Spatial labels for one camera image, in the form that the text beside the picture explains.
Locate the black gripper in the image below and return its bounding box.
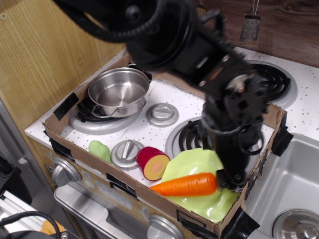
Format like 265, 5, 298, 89
199, 119, 264, 192

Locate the orange toy carrot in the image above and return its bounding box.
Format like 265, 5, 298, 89
150, 172, 217, 197

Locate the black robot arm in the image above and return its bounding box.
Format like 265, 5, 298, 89
56, 0, 269, 191

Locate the light green plastic plate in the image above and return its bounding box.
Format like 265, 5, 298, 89
161, 148, 239, 223

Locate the grey sink basin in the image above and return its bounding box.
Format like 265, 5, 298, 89
245, 134, 319, 239

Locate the front right black burner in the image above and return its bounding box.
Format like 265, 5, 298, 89
164, 116, 261, 185

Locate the black burner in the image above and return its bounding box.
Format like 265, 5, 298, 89
69, 97, 142, 135
164, 116, 261, 185
247, 60, 298, 109

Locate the metal sink drain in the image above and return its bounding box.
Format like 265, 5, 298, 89
272, 209, 319, 239

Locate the red toy fruit half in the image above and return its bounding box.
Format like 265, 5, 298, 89
137, 146, 170, 181

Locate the right grey oven knob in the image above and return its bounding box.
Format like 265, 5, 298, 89
147, 214, 184, 239

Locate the grey oven knob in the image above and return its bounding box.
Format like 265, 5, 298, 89
52, 157, 82, 187
147, 214, 184, 239

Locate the grey centre stove knob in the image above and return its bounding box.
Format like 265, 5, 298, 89
146, 103, 179, 127

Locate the grey stove knob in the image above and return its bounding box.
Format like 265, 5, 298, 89
111, 139, 144, 170
146, 103, 179, 127

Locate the back right black burner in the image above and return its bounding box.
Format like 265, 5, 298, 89
247, 60, 298, 109

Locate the grey front stove knob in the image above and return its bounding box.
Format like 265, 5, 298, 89
111, 139, 144, 170

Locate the cardboard fence box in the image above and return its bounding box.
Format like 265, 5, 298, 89
43, 52, 294, 239

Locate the light green toy vegetable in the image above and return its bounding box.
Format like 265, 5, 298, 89
88, 140, 111, 163

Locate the silver oven door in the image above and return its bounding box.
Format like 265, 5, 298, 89
54, 185, 148, 239

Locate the stainless steel pot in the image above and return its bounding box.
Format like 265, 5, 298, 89
88, 67, 150, 119

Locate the hanging metal spatula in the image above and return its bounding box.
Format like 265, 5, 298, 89
240, 0, 261, 42

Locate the front left black burner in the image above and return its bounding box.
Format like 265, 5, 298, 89
69, 97, 142, 135

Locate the left grey oven knob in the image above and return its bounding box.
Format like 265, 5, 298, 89
52, 157, 82, 187

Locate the hanging metal skimmer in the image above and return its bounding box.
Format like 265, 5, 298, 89
196, 0, 207, 16

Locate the orange cloth piece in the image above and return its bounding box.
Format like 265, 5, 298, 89
40, 220, 65, 235

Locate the black cable loop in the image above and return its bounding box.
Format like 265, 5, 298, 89
0, 211, 62, 239

